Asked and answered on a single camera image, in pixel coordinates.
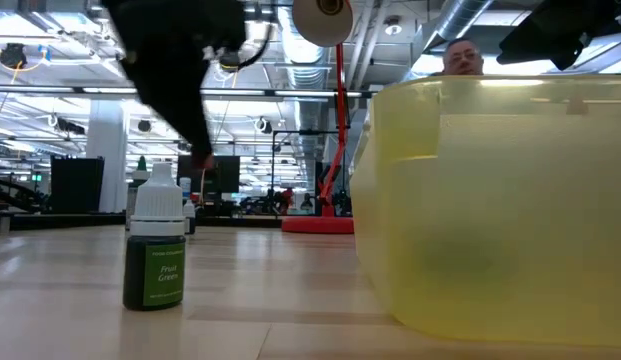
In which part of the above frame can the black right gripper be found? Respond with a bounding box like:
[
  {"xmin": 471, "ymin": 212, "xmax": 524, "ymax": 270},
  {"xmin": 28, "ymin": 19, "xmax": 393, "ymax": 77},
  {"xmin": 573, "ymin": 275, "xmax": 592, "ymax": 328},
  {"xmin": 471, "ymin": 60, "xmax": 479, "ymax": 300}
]
[{"xmin": 497, "ymin": 0, "xmax": 621, "ymax": 71}]

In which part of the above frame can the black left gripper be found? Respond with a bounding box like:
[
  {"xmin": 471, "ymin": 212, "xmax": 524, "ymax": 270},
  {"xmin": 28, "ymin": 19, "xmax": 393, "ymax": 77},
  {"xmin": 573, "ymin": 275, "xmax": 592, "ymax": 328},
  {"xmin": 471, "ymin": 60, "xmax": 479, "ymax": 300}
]
[{"xmin": 102, "ymin": 0, "xmax": 247, "ymax": 169}]

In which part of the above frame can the large green-capped colouring bottle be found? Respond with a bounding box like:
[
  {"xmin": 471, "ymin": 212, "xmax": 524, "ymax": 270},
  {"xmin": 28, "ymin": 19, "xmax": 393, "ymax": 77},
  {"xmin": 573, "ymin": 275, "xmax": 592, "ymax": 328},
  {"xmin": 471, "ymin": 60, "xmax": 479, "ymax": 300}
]
[{"xmin": 124, "ymin": 155, "xmax": 152, "ymax": 232}]

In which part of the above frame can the small white-capped dropper bottle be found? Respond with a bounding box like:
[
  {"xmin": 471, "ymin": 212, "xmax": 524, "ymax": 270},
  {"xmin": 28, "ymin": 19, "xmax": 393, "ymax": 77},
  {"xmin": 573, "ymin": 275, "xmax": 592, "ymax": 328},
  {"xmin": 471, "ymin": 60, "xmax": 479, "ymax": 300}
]
[{"xmin": 183, "ymin": 199, "xmax": 197, "ymax": 236}]

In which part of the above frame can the small fruit green dropper bottle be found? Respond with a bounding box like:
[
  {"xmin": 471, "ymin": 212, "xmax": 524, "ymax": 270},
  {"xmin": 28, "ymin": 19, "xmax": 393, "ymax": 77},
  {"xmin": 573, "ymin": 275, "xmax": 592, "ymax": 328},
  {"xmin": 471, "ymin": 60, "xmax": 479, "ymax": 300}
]
[{"xmin": 122, "ymin": 162, "xmax": 187, "ymax": 312}]

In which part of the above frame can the yellow translucent plastic bin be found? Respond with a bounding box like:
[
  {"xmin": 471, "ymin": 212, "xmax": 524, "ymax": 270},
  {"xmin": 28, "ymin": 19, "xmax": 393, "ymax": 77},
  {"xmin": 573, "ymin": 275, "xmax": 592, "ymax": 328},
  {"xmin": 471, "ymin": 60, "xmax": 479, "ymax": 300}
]
[{"xmin": 349, "ymin": 73, "xmax": 621, "ymax": 349}]

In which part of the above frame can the black monitor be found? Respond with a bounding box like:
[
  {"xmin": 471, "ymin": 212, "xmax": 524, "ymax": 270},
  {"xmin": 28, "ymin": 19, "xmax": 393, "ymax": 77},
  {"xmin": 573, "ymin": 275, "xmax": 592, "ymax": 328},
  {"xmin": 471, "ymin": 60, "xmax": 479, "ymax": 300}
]
[{"xmin": 176, "ymin": 154, "xmax": 241, "ymax": 197}]

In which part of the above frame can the person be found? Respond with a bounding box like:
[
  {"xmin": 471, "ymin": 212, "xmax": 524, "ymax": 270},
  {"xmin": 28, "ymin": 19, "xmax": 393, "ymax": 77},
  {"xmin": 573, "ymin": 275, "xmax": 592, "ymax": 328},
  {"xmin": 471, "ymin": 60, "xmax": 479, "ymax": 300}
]
[{"xmin": 429, "ymin": 37, "xmax": 486, "ymax": 77}]

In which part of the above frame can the white square column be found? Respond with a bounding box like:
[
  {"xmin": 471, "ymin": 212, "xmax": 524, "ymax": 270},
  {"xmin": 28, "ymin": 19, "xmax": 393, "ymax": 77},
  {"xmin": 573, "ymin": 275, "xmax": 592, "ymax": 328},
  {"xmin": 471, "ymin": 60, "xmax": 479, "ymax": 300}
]
[{"xmin": 85, "ymin": 99, "xmax": 129, "ymax": 214}]

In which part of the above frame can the black upright panel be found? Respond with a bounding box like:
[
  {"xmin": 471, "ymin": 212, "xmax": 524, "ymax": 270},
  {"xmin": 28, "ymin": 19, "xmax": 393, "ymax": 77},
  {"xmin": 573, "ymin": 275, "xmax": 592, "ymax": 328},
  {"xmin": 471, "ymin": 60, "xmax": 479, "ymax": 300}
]
[{"xmin": 49, "ymin": 155, "xmax": 106, "ymax": 215}]

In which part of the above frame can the red desk lamp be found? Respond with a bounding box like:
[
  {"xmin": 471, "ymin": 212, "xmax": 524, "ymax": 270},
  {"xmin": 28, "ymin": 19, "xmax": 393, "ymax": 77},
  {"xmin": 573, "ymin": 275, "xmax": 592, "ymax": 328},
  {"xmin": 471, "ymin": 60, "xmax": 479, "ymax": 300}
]
[{"xmin": 281, "ymin": 0, "xmax": 356, "ymax": 235}]

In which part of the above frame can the black camera with yellow cable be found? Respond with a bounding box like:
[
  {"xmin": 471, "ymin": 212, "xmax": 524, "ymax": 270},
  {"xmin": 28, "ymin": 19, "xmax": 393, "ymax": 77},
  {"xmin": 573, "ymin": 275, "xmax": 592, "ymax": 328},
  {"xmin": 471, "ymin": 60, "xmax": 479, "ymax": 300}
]
[
  {"xmin": 218, "ymin": 48, "xmax": 244, "ymax": 75},
  {"xmin": 0, "ymin": 42, "xmax": 29, "ymax": 70}
]

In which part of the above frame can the silver spiral air duct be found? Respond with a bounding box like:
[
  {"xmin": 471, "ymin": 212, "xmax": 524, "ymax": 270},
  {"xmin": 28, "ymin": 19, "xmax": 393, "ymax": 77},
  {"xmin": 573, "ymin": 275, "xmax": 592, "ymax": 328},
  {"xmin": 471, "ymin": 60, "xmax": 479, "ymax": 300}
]
[
  {"xmin": 277, "ymin": 7, "xmax": 336, "ymax": 156},
  {"xmin": 397, "ymin": 0, "xmax": 496, "ymax": 76}
]

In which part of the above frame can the long light rail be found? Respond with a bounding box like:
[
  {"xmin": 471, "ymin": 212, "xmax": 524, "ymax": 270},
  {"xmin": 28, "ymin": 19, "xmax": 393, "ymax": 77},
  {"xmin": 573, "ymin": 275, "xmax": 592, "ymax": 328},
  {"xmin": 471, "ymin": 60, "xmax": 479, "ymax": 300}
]
[{"xmin": 0, "ymin": 85, "xmax": 379, "ymax": 101}]

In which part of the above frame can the black metal frame rig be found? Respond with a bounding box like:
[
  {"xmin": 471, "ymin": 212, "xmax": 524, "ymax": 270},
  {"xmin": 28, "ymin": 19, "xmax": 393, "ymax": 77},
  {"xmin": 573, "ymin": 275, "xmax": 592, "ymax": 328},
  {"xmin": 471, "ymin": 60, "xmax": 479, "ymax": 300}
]
[{"xmin": 270, "ymin": 128, "xmax": 341, "ymax": 166}]

